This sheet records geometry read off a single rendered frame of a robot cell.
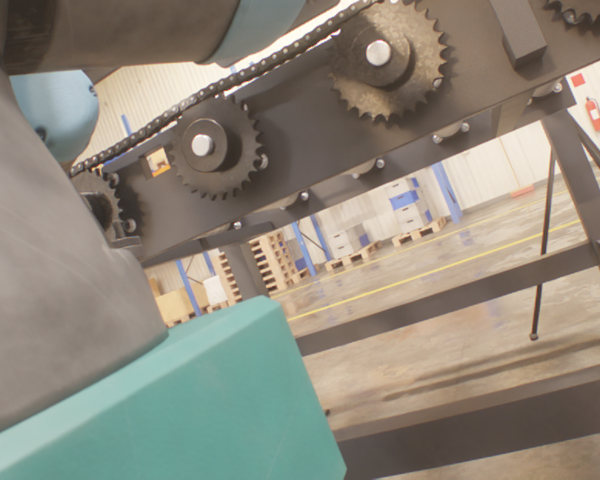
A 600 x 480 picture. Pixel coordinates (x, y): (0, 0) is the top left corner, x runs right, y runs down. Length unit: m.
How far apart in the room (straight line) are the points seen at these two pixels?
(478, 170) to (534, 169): 0.99
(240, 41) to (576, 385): 0.67
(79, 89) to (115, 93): 12.78
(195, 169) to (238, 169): 0.07
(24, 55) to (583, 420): 0.77
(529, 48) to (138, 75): 12.26
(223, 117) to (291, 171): 0.14
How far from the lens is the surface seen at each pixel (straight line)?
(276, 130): 0.81
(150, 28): 0.20
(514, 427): 0.82
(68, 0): 0.18
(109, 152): 0.92
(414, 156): 1.69
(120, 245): 0.51
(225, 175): 0.79
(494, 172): 9.77
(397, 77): 0.68
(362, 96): 0.72
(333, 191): 1.76
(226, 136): 0.77
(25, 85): 0.39
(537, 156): 9.80
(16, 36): 0.19
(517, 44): 0.68
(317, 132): 0.78
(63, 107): 0.38
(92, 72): 1.07
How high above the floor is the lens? 0.66
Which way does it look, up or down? 2 degrees up
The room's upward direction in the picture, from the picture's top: 22 degrees counter-clockwise
